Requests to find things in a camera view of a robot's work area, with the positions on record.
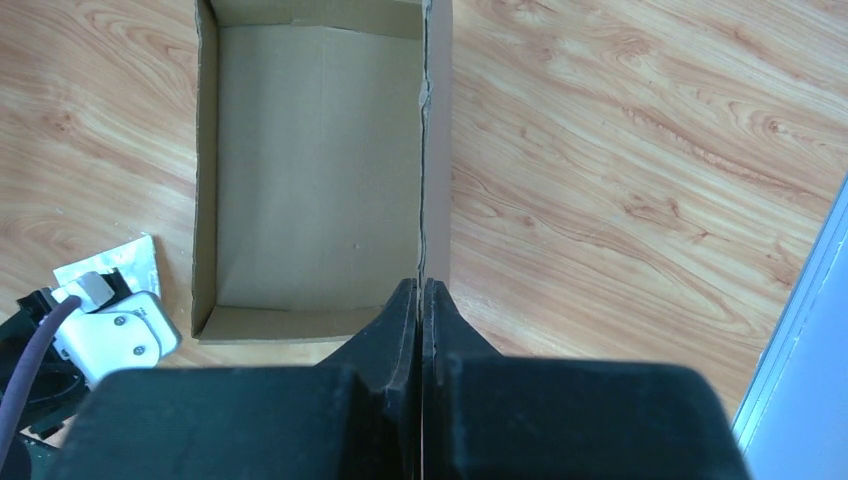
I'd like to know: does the aluminium table edge rail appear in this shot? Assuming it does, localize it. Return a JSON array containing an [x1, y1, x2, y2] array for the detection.
[[732, 182, 847, 451]]

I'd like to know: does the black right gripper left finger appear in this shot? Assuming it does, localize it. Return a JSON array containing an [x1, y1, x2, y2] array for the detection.
[[49, 279, 420, 480]]

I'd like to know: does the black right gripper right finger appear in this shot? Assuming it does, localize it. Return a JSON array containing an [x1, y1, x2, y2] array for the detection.
[[421, 279, 749, 479]]

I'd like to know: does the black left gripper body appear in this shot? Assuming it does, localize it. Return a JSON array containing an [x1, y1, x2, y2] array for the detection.
[[1, 288, 89, 440]]

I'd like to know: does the clear plastic bag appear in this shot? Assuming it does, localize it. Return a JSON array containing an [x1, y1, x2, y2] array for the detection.
[[53, 235, 162, 297]]

